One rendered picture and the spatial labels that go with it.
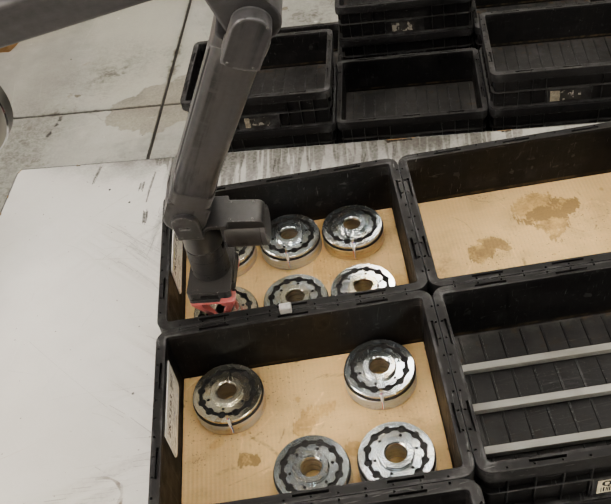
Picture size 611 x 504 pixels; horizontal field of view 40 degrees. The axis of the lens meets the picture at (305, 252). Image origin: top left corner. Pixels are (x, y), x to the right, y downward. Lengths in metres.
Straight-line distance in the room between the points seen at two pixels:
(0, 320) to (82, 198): 0.34
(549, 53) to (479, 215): 1.07
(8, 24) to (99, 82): 2.72
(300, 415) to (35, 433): 0.49
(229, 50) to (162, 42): 2.92
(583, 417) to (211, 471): 0.51
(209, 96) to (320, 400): 0.51
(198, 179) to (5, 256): 0.84
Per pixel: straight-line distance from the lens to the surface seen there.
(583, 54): 2.45
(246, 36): 0.80
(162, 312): 1.26
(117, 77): 3.59
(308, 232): 1.41
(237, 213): 1.14
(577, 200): 1.49
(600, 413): 1.22
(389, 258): 1.39
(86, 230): 1.79
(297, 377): 1.26
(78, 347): 1.58
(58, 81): 3.69
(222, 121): 0.95
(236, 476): 1.19
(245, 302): 1.32
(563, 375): 1.25
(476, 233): 1.42
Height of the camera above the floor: 1.84
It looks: 45 degrees down
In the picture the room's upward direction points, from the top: 11 degrees counter-clockwise
